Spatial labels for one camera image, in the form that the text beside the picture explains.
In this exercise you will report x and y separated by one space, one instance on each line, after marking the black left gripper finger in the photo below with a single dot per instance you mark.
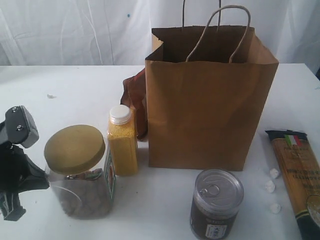
30 176

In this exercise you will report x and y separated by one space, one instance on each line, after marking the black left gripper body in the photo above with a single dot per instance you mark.
10 178

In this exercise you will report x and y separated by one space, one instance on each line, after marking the clear jar gold lid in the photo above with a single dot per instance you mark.
80 171

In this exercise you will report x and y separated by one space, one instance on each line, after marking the yellow grain bottle white cap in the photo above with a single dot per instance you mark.
122 139

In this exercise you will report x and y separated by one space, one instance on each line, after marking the brown coffee pouch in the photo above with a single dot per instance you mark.
134 96

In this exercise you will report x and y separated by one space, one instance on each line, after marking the brown paper bag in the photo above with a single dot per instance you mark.
206 88

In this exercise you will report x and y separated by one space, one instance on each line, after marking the brown can silver lid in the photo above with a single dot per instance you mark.
216 201

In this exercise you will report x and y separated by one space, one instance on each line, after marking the spaghetti packet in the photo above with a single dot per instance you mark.
301 175

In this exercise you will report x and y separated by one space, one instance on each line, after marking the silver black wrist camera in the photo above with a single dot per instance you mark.
20 127

